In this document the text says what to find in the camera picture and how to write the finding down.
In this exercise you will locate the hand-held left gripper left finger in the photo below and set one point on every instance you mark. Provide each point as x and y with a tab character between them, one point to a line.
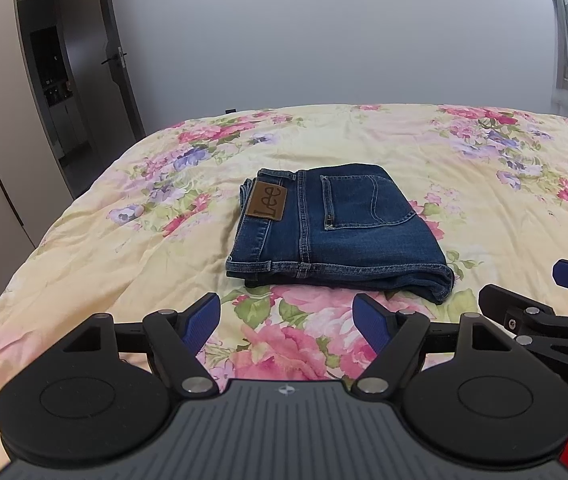
203	322

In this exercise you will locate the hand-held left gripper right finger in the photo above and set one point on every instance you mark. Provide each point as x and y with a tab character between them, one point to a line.
370	322

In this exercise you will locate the blue denim pants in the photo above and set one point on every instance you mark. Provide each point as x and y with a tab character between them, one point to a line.
354	240

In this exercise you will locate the floral yellow blanket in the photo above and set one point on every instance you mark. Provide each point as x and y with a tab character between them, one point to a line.
89	240

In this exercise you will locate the hallway cabinet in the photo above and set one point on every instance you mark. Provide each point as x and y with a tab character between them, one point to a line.
59	100

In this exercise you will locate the dark grey door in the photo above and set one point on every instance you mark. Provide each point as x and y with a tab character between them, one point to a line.
119	20

